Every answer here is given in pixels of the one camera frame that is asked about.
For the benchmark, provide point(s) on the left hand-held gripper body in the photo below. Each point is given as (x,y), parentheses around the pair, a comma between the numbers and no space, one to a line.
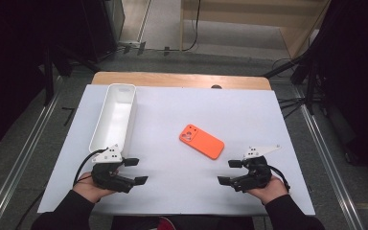
(108,179)

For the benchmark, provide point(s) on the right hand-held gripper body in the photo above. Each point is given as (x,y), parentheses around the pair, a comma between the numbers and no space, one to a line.
(255,174)

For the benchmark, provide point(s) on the orange phone case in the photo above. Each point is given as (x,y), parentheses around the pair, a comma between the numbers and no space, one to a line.
(204,143)

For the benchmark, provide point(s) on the white rectangular plastic bin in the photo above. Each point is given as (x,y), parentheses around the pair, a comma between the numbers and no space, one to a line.
(116,118)

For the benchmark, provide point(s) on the person's right hand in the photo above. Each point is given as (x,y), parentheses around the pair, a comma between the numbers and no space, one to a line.
(268,193)

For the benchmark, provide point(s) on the person's left hand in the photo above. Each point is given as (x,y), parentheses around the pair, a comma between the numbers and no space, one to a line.
(87,190)

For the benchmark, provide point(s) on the white table mat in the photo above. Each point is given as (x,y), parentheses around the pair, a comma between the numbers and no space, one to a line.
(179,191)

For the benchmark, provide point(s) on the person's dark trousers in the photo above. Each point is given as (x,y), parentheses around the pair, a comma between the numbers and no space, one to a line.
(211,223)

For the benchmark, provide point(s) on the red and white shoe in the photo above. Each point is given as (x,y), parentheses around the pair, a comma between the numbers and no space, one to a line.
(167,223)

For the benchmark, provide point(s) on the wooden table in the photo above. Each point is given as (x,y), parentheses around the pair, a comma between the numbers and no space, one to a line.
(179,80)

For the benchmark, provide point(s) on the black tripod stand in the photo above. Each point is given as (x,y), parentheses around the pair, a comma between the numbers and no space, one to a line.
(310,86)

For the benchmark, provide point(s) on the black metal stand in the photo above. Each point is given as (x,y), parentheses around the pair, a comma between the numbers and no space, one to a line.
(48,80)

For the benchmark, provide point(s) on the dark cabinet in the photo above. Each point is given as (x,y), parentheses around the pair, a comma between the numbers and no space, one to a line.
(105,25)

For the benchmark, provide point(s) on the black curtain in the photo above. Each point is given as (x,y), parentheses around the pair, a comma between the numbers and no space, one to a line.
(357,80)
(12,64)

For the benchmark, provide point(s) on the light wooden shelf unit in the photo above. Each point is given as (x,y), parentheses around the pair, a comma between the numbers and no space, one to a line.
(294,16)

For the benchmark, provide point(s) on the metal floor rail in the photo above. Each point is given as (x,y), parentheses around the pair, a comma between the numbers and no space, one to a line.
(19,166)
(329,166)

